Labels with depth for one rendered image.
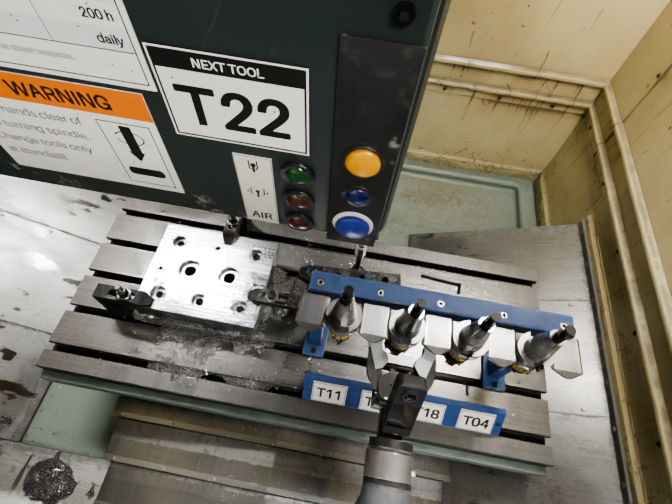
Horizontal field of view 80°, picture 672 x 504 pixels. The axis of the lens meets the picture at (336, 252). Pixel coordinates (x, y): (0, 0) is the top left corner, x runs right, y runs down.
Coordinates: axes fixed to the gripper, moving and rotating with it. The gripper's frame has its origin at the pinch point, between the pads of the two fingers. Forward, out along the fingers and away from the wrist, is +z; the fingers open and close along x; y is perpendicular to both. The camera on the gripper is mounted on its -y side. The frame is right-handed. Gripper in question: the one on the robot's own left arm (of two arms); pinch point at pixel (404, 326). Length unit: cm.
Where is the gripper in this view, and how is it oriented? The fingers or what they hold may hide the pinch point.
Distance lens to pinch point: 73.8
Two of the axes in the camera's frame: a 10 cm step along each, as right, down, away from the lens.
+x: 9.8, 1.8, -0.4
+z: 1.7, -8.7, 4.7
